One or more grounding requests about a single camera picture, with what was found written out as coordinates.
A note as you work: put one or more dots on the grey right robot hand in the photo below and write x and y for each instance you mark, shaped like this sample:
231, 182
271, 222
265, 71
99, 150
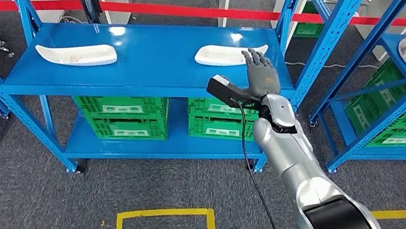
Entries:
263, 78

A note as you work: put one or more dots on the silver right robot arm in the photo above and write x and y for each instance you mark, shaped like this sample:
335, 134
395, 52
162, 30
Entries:
291, 151

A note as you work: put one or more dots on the white curved plastic part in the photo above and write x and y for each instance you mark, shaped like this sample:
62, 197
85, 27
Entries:
75, 54
221, 56

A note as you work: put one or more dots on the red barrier belt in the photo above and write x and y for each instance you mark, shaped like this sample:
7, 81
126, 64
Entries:
184, 10

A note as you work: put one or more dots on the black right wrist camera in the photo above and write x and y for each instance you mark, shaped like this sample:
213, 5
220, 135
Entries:
225, 89

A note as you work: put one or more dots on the black stanchion post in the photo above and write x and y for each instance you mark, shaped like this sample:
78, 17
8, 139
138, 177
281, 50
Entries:
90, 9

